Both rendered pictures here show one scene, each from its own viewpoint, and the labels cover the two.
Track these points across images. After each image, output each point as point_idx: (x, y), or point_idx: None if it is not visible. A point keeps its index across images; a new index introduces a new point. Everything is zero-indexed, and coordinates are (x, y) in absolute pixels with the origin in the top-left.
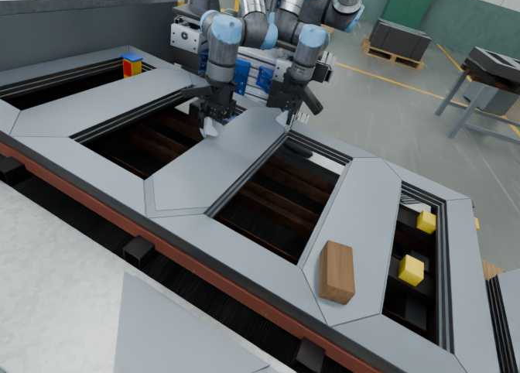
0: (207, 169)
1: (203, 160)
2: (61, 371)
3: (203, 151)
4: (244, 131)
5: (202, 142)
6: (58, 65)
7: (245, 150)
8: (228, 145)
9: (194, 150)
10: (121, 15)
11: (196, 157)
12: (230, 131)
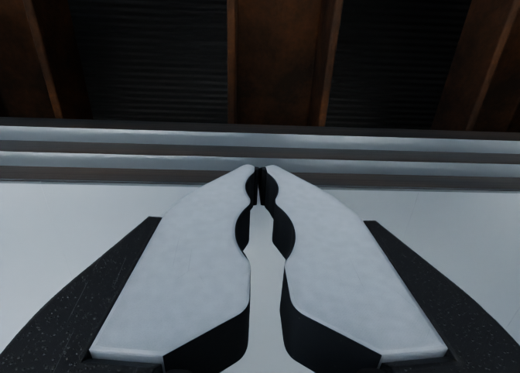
0: (7, 328)
1: (33, 287)
2: None
3: (103, 251)
4: (484, 301)
5: (169, 200)
6: None
7: (293, 365)
8: (268, 308)
9: (54, 211)
10: None
11: (18, 254)
12: (425, 254)
